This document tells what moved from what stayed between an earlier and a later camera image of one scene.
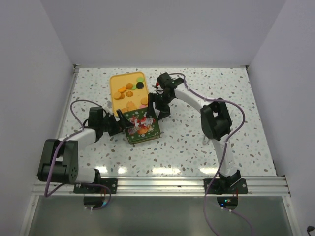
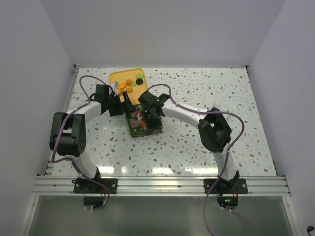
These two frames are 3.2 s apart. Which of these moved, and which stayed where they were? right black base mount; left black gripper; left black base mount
Moved: left black gripper
Stayed: left black base mount; right black base mount
